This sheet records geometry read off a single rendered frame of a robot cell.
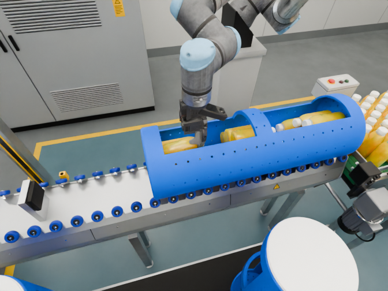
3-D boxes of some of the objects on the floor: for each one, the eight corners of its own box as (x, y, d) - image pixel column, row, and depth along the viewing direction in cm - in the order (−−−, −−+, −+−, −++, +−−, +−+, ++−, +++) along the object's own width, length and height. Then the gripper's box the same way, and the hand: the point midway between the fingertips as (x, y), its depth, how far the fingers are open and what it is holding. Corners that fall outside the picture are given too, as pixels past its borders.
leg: (258, 210, 192) (281, 168, 144) (264, 208, 193) (289, 166, 145) (261, 216, 189) (286, 175, 141) (268, 215, 190) (294, 173, 142)
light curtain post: (83, 224, 183) (-178, -53, 53) (90, 222, 184) (-146, -54, 54) (82, 231, 179) (-199, -48, 49) (90, 229, 180) (-165, -48, 50)
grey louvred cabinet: (-33, 112, 266) (-190, -46, 156) (150, 86, 304) (127, -56, 193) (-52, 146, 233) (-270, -25, 122) (156, 113, 270) (133, -42, 160)
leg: (144, 260, 166) (126, 229, 118) (152, 258, 167) (137, 226, 119) (145, 269, 162) (127, 240, 114) (153, 267, 163) (138, 237, 115)
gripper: (176, 90, 73) (179, 135, 89) (185, 114, 66) (186, 157, 82) (202, 86, 74) (200, 131, 91) (212, 108, 67) (208, 152, 84)
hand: (201, 140), depth 86 cm, fingers closed on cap, 3 cm apart
